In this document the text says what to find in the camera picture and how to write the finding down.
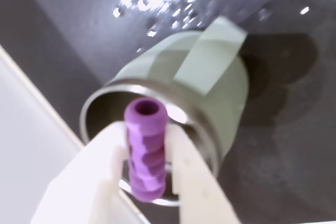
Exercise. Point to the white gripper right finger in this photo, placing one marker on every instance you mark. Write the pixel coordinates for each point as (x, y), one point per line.
(199, 187)

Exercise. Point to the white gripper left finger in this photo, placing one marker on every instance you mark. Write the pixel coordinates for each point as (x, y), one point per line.
(92, 182)

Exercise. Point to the purple ribbed pen grip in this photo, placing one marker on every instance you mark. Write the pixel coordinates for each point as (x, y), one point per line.
(147, 153)

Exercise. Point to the grey-green steel-lined mug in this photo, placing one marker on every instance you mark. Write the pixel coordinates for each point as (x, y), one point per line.
(225, 108)

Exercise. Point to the black glossy table mat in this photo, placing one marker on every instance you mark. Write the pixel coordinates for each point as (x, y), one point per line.
(288, 155)

